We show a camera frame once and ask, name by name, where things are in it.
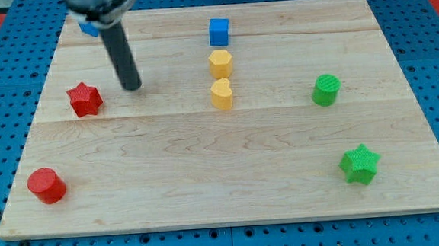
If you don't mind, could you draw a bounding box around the blue triangle block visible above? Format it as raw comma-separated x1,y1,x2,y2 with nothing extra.
79,23,99,37

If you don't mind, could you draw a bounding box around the grey robot arm end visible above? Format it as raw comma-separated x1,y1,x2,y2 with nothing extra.
63,0,138,30

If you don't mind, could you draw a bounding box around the yellow heart block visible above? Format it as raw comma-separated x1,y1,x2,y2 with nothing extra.
210,78,233,110

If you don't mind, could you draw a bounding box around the wooden board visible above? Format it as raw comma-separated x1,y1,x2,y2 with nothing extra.
0,0,439,241

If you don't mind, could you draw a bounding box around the yellow hexagon block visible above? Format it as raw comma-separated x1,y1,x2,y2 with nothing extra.
208,50,233,80

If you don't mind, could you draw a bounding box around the blue cube block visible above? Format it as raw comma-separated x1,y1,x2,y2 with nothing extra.
208,18,229,46

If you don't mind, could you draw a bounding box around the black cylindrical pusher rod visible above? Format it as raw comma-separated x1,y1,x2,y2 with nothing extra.
99,22,142,91

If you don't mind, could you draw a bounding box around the green cylinder block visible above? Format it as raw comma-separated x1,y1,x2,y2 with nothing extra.
311,74,341,107

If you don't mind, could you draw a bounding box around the red star block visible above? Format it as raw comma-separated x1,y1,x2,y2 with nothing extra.
66,81,103,118

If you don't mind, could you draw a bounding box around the green star block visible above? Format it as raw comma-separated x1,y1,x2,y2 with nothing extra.
339,143,381,185

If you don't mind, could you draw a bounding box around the red cylinder block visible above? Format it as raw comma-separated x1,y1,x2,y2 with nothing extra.
27,167,67,204

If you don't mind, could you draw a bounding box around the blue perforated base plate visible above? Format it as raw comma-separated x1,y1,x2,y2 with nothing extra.
0,0,439,246

